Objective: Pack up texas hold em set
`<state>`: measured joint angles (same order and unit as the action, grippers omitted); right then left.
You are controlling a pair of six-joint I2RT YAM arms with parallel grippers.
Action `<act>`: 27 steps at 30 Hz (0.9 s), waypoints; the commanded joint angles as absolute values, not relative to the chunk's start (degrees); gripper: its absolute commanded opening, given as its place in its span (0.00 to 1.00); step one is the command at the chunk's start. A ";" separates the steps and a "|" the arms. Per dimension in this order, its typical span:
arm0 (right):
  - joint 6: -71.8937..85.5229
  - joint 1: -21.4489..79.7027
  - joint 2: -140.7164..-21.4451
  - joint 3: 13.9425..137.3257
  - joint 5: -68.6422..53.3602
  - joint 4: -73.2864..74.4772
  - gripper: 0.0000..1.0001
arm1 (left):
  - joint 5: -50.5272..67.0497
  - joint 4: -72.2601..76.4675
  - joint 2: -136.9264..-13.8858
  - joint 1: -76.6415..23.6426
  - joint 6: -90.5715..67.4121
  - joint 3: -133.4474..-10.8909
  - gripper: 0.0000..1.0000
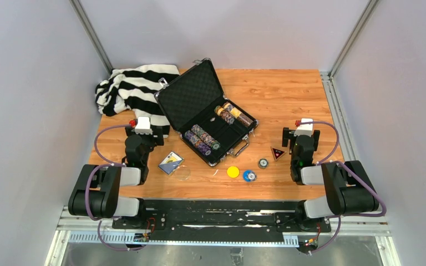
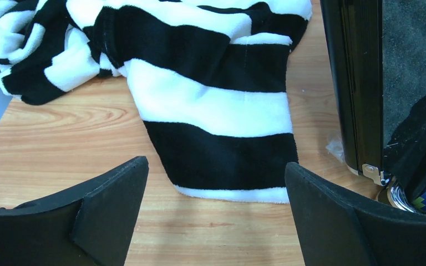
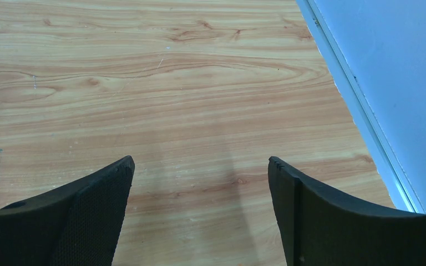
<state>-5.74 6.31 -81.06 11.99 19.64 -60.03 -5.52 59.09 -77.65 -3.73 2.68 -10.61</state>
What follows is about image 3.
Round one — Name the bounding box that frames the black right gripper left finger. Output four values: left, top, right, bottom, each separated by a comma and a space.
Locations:
0, 156, 135, 265

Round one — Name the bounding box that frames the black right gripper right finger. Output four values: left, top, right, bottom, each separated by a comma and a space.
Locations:
268, 156, 426, 265

